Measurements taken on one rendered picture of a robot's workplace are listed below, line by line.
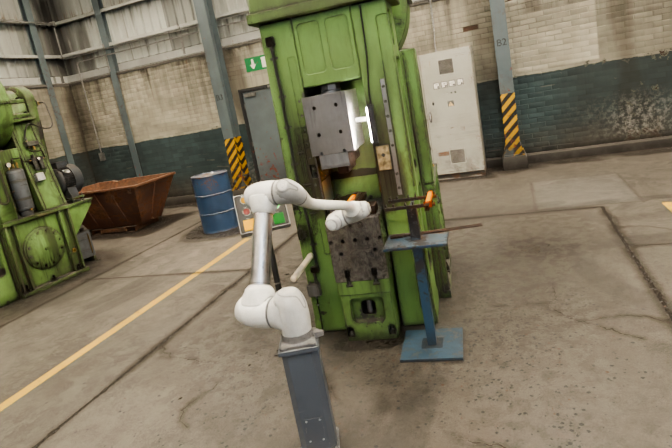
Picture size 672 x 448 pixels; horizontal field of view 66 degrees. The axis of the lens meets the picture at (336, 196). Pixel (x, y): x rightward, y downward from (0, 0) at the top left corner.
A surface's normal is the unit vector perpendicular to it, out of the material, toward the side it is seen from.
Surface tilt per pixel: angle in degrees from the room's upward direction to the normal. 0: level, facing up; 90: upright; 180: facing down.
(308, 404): 90
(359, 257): 90
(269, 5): 90
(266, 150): 90
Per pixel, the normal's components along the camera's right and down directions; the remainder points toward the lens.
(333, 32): -0.21, 0.23
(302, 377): 0.03, 0.19
